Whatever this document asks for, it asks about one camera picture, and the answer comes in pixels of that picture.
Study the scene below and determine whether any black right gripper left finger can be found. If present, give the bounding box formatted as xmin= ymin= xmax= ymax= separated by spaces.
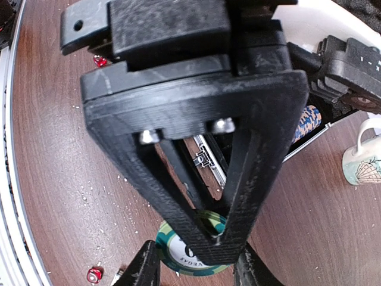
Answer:
xmin=114 ymin=240 xmax=161 ymax=286

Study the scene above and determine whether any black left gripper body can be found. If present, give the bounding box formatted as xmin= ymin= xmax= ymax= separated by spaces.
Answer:
xmin=60 ymin=1 xmax=309 ymax=265

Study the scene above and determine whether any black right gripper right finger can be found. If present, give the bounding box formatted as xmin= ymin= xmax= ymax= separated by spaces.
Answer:
xmin=233 ymin=243 xmax=283 ymax=286

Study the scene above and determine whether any green poker chip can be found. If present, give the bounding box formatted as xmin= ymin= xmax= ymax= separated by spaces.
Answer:
xmin=155 ymin=210 xmax=229 ymax=276

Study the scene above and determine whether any red die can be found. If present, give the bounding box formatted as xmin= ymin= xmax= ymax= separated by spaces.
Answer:
xmin=86 ymin=266 xmax=104 ymax=284
xmin=93 ymin=55 xmax=108 ymax=67

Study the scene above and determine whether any aluminium poker chip case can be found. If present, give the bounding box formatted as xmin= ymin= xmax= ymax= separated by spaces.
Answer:
xmin=190 ymin=0 xmax=381 ymax=191

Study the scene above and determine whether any right poker chip row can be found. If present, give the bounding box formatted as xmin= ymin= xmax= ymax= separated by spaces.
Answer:
xmin=292 ymin=105 xmax=322 ymax=144

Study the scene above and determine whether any cream ceramic mug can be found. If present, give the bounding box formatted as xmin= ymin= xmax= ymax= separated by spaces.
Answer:
xmin=342 ymin=118 xmax=380 ymax=185

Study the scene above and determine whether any front aluminium rail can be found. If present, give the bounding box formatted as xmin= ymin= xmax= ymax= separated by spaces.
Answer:
xmin=1 ymin=1 xmax=51 ymax=285

